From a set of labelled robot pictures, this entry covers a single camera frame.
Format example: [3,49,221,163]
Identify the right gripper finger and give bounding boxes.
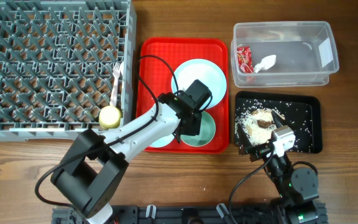
[271,111,285,128]
[237,123,252,152]

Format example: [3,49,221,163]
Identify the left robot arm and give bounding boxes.
[51,80,212,223]

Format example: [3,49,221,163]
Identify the green bowl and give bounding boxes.
[181,111,216,147]

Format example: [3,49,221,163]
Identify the grey dishwasher rack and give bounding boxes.
[0,1,137,141]

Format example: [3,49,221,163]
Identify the red snack wrapper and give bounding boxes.
[237,46,254,73]

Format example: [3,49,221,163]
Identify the black waste tray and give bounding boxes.
[234,91,323,154]

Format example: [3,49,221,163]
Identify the light blue bowl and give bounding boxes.
[150,134,175,147]

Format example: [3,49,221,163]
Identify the white tissue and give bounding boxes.
[254,55,277,73]

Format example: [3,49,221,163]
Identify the food scraps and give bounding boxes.
[234,98,313,153]

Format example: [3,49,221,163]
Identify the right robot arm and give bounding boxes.
[228,111,320,223]

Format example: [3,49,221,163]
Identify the clear plastic bin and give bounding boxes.
[231,21,339,88]

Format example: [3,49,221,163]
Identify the red plastic tray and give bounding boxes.
[141,37,229,154]

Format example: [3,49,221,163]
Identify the light blue plate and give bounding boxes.
[171,58,227,109]

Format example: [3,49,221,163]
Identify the yellow plastic cup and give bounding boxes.
[99,106,122,129]

